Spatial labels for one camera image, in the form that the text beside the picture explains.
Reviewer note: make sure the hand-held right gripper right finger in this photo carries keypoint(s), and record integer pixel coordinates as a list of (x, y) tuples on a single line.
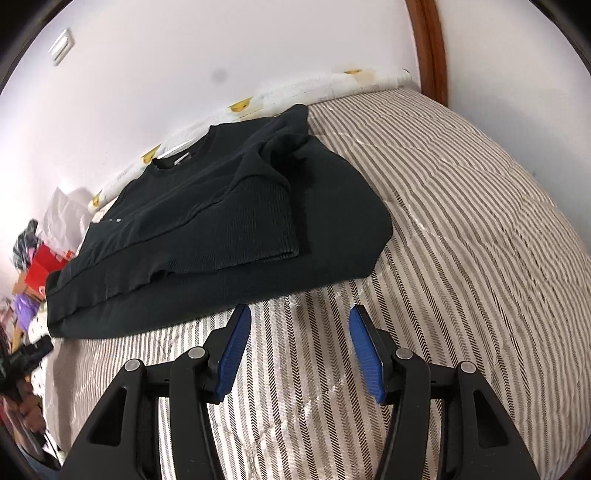
[(367, 353)]

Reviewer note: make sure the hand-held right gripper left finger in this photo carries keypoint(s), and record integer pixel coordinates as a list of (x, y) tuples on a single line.
[(233, 350)]

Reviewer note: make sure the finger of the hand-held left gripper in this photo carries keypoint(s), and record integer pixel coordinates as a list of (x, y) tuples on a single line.
[(39, 347)]

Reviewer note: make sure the black sweatshirt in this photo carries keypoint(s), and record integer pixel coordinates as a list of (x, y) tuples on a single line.
[(207, 230)]

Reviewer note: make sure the person's left hand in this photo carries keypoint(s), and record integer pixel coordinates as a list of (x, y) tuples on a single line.
[(33, 413)]

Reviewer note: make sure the purple bag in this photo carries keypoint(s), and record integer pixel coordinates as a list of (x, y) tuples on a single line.
[(25, 308)]

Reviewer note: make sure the red paper bag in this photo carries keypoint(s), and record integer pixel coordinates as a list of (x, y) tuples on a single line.
[(44, 265)]

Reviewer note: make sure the plaid cloth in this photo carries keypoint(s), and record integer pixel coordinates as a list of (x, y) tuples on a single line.
[(25, 242)]

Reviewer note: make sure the white plastic bag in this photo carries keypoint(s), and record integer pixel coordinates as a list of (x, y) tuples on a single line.
[(64, 212)]

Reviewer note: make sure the striped quilted mat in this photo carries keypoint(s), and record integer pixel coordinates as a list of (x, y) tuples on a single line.
[(461, 230)]

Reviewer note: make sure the duck print plastic roll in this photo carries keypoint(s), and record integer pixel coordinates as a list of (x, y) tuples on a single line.
[(323, 87)]

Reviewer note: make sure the white light switch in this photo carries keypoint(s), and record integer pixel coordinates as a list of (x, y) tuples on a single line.
[(61, 46)]

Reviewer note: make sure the brown wooden door frame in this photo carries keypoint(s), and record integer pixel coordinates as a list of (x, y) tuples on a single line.
[(431, 46)]

